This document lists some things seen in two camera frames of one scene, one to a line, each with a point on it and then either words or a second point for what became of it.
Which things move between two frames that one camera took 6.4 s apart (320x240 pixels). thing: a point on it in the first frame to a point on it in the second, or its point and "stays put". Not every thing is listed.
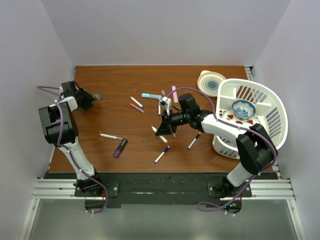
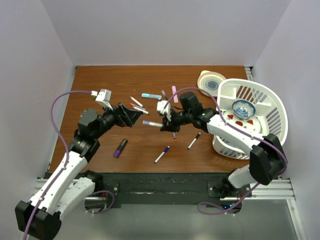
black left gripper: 88,99 to 124,116
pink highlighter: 174,94 stays put
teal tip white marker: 136,102 stays put
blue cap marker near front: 165,150 stays put
